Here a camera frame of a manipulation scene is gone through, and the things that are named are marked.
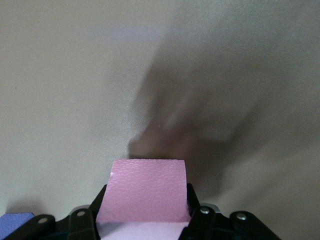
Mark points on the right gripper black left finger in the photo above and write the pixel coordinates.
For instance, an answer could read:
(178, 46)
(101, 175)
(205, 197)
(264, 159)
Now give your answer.
(80, 222)

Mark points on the purple foam block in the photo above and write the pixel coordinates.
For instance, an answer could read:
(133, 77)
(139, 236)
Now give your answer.
(15, 221)

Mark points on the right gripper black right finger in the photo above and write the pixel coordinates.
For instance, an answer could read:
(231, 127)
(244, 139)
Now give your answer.
(202, 222)

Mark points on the pink foam block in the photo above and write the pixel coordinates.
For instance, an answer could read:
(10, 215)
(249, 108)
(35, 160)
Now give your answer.
(145, 190)

